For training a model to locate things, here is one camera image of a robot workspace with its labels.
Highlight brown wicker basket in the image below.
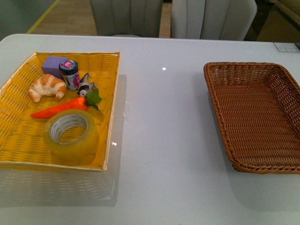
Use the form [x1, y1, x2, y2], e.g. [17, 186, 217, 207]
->
[203, 62, 300, 174]

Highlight toy croissant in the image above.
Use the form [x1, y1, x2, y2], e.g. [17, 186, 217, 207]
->
[27, 74, 67, 102]

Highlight clear packing tape roll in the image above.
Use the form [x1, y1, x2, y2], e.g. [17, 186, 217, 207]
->
[43, 109, 99, 161]

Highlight purple foam block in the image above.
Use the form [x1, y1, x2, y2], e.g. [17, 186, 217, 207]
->
[41, 55, 68, 80]

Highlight yellow woven basket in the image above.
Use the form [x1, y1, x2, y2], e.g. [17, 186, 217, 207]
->
[0, 52, 120, 171]

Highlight label sticker on table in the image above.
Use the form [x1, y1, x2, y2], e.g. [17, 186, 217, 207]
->
[273, 42, 300, 53]

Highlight grey chair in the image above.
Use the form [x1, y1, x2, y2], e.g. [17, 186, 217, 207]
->
[171, 0, 257, 41]
[90, 0, 163, 38]

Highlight right grey chair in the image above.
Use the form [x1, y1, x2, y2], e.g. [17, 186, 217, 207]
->
[171, 0, 257, 41]

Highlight small dark jar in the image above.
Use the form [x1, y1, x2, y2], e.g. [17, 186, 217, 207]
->
[59, 60, 80, 90]

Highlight black white animal figurine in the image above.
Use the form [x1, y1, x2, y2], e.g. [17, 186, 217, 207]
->
[77, 73, 97, 97]

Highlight left grey chair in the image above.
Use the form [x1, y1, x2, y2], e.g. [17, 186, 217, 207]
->
[90, 0, 163, 38]

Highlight orange toy carrot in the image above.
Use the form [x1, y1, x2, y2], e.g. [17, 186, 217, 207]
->
[30, 88, 103, 119]

